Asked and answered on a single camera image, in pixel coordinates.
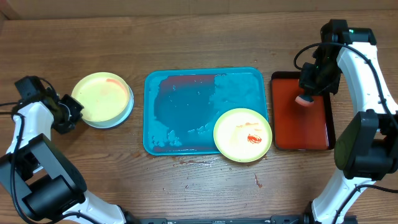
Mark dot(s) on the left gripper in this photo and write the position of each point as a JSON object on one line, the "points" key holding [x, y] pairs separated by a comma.
{"points": [[72, 101]]}

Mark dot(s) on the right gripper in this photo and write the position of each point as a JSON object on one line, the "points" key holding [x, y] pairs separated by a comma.
{"points": [[309, 83]]}

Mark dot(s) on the yellow-green plate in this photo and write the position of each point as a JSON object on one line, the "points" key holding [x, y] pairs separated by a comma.
{"points": [[242, 135], [104, 96]]}

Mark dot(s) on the light blue plate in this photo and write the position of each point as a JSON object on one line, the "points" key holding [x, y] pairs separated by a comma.
{"points": [[118, 120]]}

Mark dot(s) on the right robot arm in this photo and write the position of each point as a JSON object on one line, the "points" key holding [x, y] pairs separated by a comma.
{"points": [[366, 151]]}

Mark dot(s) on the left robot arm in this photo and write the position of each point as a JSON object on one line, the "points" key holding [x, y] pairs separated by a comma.
{"points": [[42, 182]]}

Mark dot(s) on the red and black tray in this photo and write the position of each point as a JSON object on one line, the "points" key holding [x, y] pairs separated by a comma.
{"points": [[298, 127]]}

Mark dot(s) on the teal plastic tray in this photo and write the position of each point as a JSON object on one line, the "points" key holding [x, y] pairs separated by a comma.
{"points": [[181, 107]]}

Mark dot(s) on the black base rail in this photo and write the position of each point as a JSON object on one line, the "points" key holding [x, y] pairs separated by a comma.
{"points": [[275, 219]]}

